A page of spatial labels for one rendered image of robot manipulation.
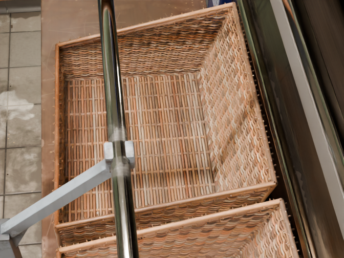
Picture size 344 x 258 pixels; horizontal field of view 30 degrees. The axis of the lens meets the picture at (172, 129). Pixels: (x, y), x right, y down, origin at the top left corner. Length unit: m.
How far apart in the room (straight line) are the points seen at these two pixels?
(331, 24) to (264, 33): 0.61
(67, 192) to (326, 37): 0.49
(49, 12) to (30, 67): 0.67
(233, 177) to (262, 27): 0.36
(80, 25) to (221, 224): 0.88
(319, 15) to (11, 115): 1.83
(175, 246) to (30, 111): 1.25
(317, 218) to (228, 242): 0.32
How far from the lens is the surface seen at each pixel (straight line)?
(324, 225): 1.17
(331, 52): 0.81
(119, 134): 0.99
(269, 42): 1.42
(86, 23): 2.00
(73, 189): 1.05
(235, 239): 1.44
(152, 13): 2.03
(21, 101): 2.58
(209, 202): 1.37
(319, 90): 0.73
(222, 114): 1.64
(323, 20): 0.85
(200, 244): 1.44
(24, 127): 2.50
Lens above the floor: 1.98
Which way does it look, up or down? 54 degrees down
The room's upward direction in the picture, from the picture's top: 4 degrees clockwise
